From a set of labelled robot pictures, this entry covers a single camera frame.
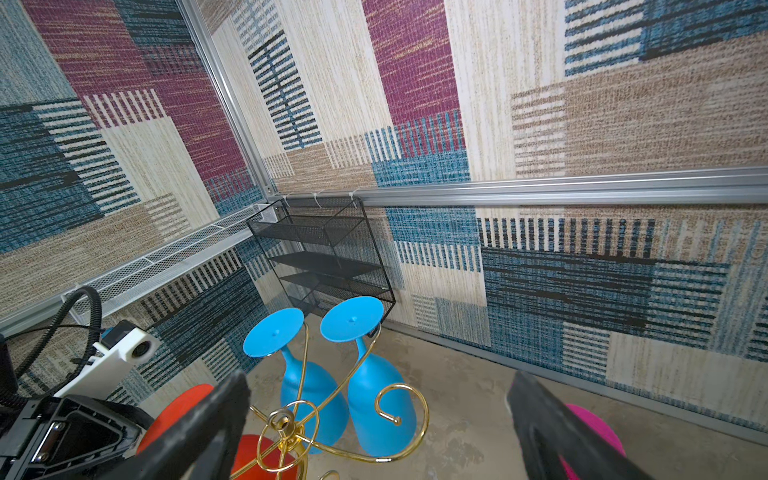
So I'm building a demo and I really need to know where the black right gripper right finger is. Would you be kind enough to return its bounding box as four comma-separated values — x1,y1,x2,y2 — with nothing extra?
506,371,650,479

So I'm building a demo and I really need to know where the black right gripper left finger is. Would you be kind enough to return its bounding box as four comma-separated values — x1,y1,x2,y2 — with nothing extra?
100,370,250,480

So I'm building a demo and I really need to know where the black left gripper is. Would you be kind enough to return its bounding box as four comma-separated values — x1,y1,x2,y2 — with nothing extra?
1,395,153,479

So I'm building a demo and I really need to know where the magenta wine glass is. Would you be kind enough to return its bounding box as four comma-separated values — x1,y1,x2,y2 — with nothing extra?
547,404,638,479

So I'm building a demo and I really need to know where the red wine glass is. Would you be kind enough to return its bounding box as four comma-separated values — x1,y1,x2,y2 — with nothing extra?
136,384,300,480

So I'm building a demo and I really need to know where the blue wine glass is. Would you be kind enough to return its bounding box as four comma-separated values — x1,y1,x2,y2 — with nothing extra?
243,308,349,446
321,296,417,457

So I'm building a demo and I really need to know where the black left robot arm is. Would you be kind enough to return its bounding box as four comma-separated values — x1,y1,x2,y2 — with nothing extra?
1,286,160,479

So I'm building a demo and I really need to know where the black mesh shelf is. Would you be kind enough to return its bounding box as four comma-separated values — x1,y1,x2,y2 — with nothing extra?
246,195,396,317

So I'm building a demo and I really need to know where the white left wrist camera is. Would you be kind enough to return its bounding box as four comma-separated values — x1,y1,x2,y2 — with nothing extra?
53,320,161,400

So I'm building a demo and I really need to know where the gold wire glass rack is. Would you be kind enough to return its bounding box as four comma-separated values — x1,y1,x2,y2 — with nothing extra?
231,308,428,479

